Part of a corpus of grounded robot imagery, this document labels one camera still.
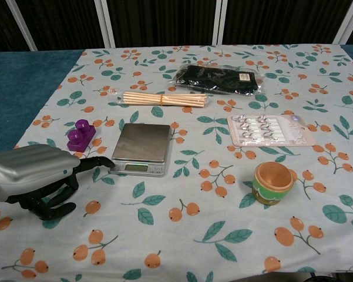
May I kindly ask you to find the bundle of wooden sticks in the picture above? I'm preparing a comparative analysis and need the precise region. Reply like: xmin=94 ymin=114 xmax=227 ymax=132
xmin=122 ymin=91 xmax=209 ymax=108

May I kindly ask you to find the floral fruit print tablecloth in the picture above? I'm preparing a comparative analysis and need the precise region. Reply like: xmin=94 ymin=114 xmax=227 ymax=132
xmin=0 ymin=43 xmax=353 ymax=282

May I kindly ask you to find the white frame partition screen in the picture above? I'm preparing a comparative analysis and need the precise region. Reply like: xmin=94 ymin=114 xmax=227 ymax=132
xmin=0 ymin=0 xmax=353 ymax=51

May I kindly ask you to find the card of metal hooks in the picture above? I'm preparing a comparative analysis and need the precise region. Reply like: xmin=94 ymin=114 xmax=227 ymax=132
xmin=227 ymin=114 xmax=316 ymax=147

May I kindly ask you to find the silver digital kitchen scale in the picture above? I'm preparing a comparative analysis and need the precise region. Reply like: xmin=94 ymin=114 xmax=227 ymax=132
xmin=107 ymin=123 xmax=172 ymax=177

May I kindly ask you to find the black fabric in plastic bag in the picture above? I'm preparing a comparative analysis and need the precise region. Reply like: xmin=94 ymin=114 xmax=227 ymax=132
xmin=173 ymin=65 xmax=265 ymax=96

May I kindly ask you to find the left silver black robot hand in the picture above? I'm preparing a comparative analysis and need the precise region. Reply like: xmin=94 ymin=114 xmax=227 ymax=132
xmin=0 ymin=144 xmax=116 ymax=221

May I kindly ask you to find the purple toy building block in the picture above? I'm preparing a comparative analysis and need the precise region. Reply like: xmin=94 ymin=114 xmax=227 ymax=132
xmin=66 ymin=119 xmax=97 ymax=153

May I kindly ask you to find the green wooden cup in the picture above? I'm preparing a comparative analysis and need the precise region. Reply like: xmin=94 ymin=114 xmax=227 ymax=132
xmin=251 ymin=161 xmax=294 ymax=207

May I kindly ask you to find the teal table cover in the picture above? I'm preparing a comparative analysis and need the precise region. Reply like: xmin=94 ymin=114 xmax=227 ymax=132
xmin=0 ymin=48 xmax=86 ymax=153

